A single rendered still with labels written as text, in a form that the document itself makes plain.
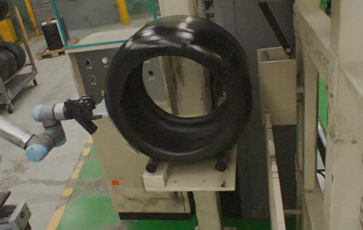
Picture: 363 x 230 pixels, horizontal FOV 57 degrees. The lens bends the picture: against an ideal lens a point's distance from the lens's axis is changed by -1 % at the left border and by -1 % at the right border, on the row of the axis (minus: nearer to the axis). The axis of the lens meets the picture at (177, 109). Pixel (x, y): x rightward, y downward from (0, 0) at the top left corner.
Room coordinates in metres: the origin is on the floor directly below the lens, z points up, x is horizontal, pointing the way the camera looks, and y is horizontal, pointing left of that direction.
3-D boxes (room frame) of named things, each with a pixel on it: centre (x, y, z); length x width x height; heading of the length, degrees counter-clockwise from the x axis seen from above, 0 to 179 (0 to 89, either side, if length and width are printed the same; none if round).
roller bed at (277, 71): (1.37, -0.46, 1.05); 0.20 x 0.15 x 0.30; 165
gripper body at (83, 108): (1.29, 0.39, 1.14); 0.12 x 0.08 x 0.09; 75
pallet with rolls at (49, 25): (7.99, 2.48, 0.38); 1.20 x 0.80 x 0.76; 4
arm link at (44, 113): (1.33, 0.55, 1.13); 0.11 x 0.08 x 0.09; 75
